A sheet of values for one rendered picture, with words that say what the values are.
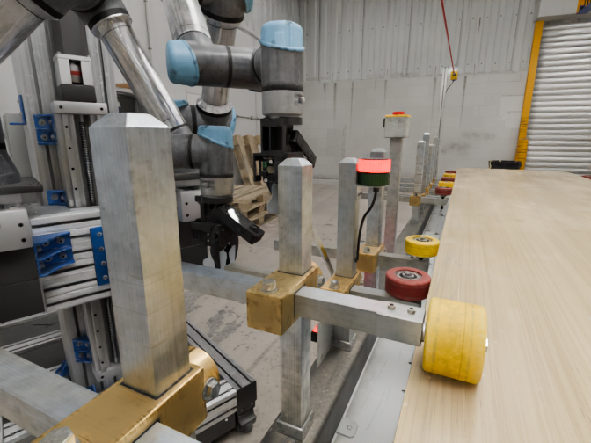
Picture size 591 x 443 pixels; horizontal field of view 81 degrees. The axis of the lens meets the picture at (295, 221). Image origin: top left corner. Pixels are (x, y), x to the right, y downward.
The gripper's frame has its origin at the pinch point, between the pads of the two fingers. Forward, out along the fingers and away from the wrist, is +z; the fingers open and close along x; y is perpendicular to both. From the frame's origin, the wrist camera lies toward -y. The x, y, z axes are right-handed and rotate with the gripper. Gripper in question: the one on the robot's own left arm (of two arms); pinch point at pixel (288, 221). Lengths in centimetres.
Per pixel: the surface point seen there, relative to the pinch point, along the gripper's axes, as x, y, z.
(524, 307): 41.3, 2.2, 8.8
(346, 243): 11.0, -4.2, 4.4
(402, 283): 23.1, 2.0, 8.4
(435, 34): -46, -781, -225
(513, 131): 119, -799, -27
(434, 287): 28.2, 0.7, 8.8
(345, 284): 12.0, -0.6, 11.7
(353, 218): 12.3, -4.2, -0.9
